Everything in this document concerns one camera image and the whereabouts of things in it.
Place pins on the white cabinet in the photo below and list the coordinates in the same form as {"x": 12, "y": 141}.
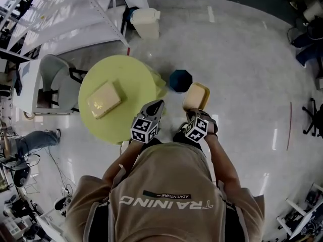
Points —
{"x": 26, "y": 89}

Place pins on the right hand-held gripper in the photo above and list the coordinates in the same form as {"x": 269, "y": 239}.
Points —
{"x": 198, "y": 130}

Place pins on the white and grey chair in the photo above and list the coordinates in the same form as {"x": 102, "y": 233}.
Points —
{"x": 59, "y": 82}

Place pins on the person's left forearm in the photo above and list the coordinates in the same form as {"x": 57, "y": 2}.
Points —
{"x": 121, "y": 157}

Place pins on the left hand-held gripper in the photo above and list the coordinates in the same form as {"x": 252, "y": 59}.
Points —
{"x": 142, "y": 131}

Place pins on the black office chair base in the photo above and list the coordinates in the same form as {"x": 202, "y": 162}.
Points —
{"x": 314, "y": 117}

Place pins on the red floor strip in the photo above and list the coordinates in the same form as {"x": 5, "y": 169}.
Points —
{"x": 290, "y": 125}

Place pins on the white metal shelf rack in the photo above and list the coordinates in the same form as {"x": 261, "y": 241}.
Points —
{"x": 63, "y": 16}

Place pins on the person's right forearm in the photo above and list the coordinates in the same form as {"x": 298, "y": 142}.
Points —
{"x": 222, "y": 157}

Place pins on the white frame table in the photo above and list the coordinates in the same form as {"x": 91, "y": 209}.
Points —
{"x": 302, "y": 215}

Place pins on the round yellow-green table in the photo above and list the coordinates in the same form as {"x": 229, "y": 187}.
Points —
{"x": 136, "y": 77}

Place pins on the white power strip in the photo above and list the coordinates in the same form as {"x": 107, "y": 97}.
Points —
{"x": 67, "y": 191}

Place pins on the person's beige shirt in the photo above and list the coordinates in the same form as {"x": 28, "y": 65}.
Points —
{"x": 164, "y": 210}

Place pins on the white lidded bin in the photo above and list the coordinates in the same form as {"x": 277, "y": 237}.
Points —
{"x": 146, "y": 24}

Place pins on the dark teal trash bin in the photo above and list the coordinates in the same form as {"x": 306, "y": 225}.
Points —
{"x": 179, "y": 81}

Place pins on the lidded pale yellow container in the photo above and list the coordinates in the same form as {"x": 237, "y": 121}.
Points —
{"x": 104, "y": 100}

